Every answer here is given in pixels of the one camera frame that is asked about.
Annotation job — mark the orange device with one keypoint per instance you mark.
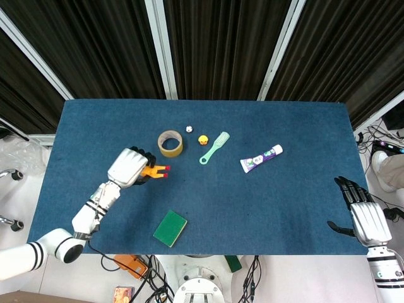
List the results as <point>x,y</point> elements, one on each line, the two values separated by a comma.
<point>131,266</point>

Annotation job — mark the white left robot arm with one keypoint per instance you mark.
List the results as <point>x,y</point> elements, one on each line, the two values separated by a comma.
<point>88,214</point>

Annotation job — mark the black electronic device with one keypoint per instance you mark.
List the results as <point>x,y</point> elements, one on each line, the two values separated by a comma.
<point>386,147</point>

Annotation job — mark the white shoe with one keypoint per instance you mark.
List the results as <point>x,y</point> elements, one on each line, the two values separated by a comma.
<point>378,161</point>

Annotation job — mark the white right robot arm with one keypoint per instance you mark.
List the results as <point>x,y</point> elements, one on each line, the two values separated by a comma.
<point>385,271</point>

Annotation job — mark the clear plastic bag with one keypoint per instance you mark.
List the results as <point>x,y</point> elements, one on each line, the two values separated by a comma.
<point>19,158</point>

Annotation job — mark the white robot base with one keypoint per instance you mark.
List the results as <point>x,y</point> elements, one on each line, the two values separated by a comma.
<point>195,279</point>

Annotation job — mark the blue table cloth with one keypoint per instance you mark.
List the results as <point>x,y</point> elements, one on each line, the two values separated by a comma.
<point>236,205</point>

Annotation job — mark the dark green pad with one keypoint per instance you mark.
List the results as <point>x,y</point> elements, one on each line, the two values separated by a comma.
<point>233,263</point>

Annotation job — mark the person leg beige trousers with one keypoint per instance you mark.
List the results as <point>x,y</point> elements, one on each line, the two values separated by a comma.
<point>393,172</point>

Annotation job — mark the mini soccer ball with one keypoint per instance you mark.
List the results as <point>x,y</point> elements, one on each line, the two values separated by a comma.
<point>189,129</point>

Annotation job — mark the green yellow sponge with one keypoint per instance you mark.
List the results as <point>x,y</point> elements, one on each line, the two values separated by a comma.
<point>168,227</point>

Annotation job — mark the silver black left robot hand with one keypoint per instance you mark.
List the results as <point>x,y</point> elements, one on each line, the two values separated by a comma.
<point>126,167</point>

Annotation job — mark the brown cardboard box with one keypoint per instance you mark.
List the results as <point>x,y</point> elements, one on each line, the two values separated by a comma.
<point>38,298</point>

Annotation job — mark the purple white toothpaste tube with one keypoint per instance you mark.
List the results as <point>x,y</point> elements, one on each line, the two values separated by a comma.
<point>259,161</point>

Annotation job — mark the dark curtain panel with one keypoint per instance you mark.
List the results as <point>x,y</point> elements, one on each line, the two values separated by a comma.
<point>347,47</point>
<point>221,47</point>
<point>19,94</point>
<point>104,47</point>

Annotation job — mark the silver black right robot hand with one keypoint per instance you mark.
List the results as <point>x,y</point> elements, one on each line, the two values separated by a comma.
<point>369,221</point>

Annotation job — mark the yellow rubber chicken toy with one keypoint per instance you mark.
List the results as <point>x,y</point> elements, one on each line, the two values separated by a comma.
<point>154,172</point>

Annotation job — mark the white frame post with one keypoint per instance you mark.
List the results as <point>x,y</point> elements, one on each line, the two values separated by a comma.
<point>281,47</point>
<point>161,47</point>
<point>375,115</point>
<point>31,53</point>

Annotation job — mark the small yellow duck toy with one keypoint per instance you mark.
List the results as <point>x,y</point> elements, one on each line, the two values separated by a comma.
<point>203,140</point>

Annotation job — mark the mint green scrubbing brush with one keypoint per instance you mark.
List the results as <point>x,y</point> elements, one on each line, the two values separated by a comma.
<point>217,146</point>

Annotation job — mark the chrome chair leg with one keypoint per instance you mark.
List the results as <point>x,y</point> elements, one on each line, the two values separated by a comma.
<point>14,224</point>
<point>14,174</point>

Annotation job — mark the clear packing tape roll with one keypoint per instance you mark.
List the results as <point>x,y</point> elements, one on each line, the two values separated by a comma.
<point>170,153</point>

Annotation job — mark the printed cardboard snack box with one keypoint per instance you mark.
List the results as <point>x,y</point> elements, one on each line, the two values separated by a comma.
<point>124,295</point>

